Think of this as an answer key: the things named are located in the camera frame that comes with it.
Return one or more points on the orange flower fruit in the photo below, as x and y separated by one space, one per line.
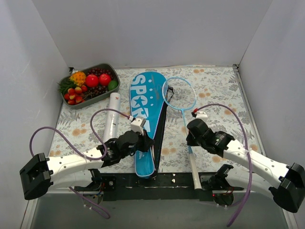
78 78

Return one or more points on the red apple left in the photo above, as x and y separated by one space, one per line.
92 81

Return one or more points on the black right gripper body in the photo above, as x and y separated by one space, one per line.
190 140

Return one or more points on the blue racket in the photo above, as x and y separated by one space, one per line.
180 95

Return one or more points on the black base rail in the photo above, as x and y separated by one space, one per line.
168 186

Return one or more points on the dark grape bunch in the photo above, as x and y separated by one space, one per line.
99 71

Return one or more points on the small red yellow fruits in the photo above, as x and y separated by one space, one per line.
76 95

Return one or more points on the floral tablecloth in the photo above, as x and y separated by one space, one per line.
217 91

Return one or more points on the red apple right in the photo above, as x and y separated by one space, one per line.
104 79

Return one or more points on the blue racket bag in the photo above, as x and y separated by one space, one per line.
146 100

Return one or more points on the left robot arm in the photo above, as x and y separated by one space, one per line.
43 173

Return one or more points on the red apple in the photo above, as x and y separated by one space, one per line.
104 79
92 81

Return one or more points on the white shuttlecock tube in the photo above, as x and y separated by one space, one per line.
112 118

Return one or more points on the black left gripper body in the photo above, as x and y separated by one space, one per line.
146 142

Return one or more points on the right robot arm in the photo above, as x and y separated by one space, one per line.
286 182

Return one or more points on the green lime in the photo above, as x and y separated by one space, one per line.
112 85

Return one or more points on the grey fruit tray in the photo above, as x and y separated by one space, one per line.
94 94

